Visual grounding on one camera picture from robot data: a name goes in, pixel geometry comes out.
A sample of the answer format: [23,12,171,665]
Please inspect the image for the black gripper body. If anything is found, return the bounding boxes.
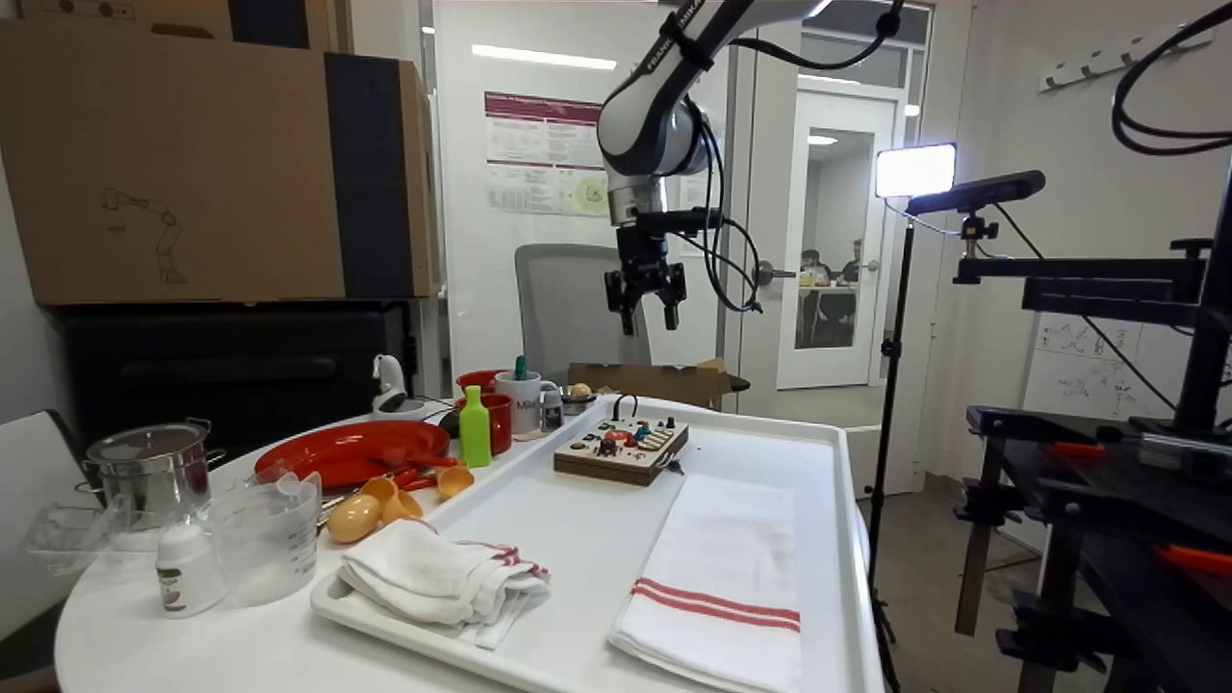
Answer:
[604,210,720,312]

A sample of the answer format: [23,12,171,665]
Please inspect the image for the wooden busy board with buttons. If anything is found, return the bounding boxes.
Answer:
[554,396,689,487]

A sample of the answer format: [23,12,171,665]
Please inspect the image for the white red-striped towel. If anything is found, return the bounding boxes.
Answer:
[608,473,803,693]
[339,520,550,650]

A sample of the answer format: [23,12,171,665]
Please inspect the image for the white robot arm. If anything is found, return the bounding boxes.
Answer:
[598,0,831,332]

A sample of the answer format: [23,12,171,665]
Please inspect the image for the crumpled white red-striped towel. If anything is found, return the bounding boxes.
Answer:
[339,520,550,650]

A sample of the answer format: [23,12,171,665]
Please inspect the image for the grey office chair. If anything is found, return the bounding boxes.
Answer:
[516,244,652,382]

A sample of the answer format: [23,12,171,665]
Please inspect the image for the red mug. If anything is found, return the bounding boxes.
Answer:
[459,369,512,456]

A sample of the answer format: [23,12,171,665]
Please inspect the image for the green squeeze bottle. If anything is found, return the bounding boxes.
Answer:
[459,387,494,468]

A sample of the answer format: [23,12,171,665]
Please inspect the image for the large white plastic tray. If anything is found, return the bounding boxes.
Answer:
[312,401,884,693]

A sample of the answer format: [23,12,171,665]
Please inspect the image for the white spray bottle head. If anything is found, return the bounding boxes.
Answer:
[375,355,409,414]

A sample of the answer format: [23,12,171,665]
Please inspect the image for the red plate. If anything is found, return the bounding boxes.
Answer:
[254,421,452,493]

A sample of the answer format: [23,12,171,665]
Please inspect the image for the bright studio light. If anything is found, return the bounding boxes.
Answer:
[873,142,957,202]

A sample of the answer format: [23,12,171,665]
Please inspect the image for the bread pieces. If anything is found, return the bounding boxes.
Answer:
[322,468,473,546]

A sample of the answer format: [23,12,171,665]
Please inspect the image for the clear plastic measuring cup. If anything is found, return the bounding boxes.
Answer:
[210,473,322,604]

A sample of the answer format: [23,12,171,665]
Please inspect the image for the metal pot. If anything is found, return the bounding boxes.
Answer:
[86,421,210,530]

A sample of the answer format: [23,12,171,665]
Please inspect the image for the large cardboard box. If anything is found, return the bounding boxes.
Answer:
[0,15,435,307]

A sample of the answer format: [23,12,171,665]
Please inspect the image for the small white spray bottle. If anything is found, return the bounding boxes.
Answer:
[154,520,224,615]

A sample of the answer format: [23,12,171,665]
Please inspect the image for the black camera on stand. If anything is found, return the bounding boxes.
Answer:
[906,169,1048,244]

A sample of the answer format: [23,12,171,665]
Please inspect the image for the black metal cart frame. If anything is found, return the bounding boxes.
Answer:
[953,220,1232,693]

